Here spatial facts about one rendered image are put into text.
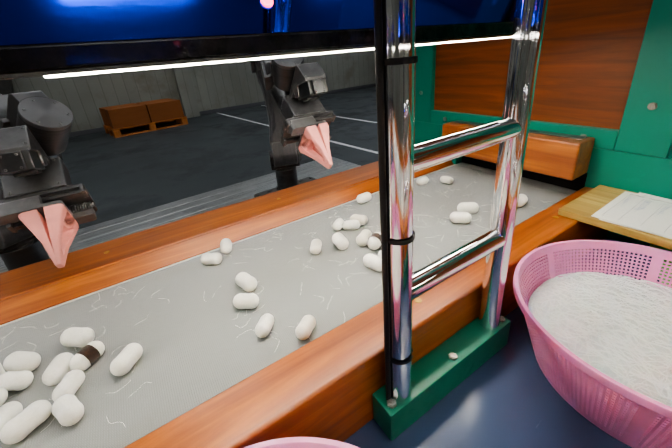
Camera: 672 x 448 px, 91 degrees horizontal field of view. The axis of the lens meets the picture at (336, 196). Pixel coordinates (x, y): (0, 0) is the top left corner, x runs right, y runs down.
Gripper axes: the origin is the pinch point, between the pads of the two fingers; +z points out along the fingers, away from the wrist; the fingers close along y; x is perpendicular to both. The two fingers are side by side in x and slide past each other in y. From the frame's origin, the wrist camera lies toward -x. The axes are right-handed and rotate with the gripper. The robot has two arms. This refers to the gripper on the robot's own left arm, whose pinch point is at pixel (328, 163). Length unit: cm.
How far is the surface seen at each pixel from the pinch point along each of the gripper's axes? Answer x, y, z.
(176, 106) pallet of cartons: 470, 64, -475
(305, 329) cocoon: -7.4, -18.6, 24.0
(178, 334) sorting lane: 0.6, -30.8, 17.1
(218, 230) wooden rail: 11.5, -20.3, 0.9
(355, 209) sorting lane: 9.2, 5.8, 7.1
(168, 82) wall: 508, 75, -583
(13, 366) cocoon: 2.5, -46.5, 12.5
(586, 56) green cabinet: -24.3, 43.1, 6.7
